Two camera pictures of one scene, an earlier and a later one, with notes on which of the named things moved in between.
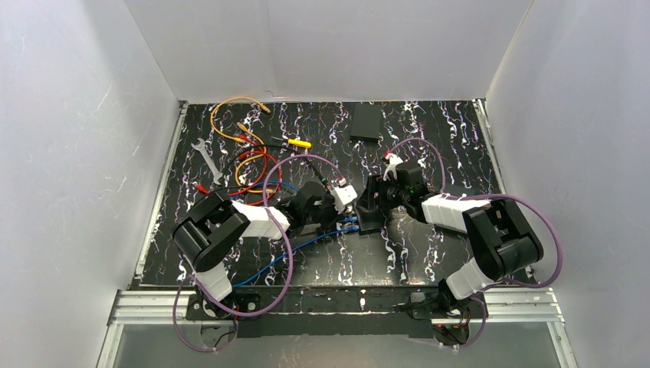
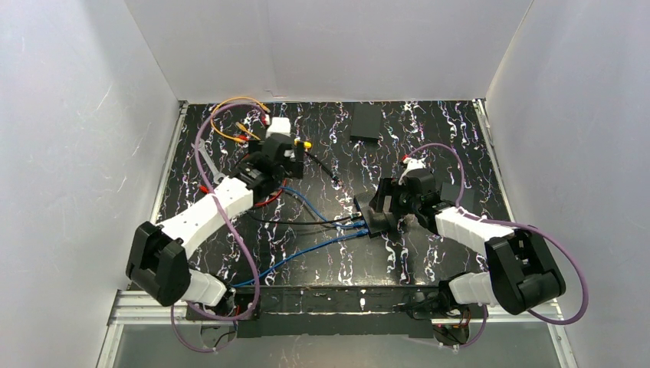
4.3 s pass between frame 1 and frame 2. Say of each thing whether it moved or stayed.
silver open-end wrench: stayed
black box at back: stayed
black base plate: stayed
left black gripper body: moved
